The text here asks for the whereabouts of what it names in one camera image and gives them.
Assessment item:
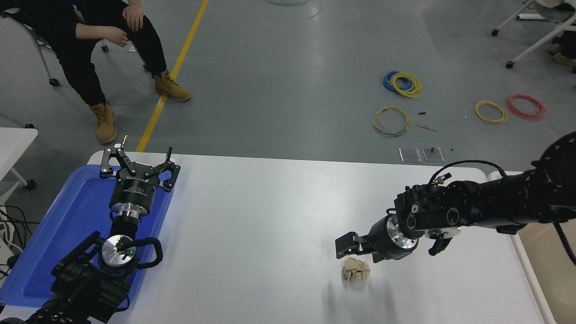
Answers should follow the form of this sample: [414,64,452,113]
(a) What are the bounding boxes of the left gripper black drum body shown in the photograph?
[110,167,162,213]

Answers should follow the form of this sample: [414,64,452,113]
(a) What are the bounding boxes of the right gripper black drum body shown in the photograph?
[369,215,419,264]

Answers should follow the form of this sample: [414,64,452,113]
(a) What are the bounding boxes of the tan paper ball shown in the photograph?
[342,257,371,284]

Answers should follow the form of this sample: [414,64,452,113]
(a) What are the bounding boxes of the person's right hand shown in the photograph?
[104,26,130,47]

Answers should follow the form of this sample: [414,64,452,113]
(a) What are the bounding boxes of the person's left hand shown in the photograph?
[122,4,145,33]

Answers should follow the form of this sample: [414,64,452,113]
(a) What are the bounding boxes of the person's right tan boot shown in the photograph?
[89,103,117,144]

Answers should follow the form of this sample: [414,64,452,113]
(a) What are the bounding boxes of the person's tan boot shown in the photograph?
[89,103,117,144]
[153,70,191,103]

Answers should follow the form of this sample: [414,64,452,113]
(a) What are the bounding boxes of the blue plastic tray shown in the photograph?
[0,164,176,309]

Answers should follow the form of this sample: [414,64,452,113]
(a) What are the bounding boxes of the person's left tan boot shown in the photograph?
[153,70,191,103]

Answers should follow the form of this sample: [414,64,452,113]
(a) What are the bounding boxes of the grey leg with caster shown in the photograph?
[0,112,35,130]

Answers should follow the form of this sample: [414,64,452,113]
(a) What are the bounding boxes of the white side table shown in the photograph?
[0,128,39,205]

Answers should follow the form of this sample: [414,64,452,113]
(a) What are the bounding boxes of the person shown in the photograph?
[549,31,576,68]
[0,0,192,144]

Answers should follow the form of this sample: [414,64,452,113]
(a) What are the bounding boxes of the large pale bin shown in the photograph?
[488,171,576,324]

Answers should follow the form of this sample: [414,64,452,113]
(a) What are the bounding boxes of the yellow and black wire coil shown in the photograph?
[373,106,413,137]

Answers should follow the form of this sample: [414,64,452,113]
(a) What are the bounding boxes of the white cable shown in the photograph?
[0,220,23,259]

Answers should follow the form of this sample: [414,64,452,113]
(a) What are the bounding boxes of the black cable bundle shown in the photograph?
[0,205,34,279]

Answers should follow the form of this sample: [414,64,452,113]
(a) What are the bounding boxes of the thick yellow wire coil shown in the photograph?
[391,72,424,98]

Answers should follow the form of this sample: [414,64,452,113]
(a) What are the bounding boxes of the blue wire coil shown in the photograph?
[383,70,412,94]

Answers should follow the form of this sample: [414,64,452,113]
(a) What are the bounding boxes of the thin yellow wire coil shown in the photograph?
[475,99,509,123]

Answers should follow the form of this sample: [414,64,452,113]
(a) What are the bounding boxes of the red wire coil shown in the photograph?
[508,94,546,122]

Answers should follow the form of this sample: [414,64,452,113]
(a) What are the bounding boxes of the white frame with casters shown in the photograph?
[491,0,576,69]

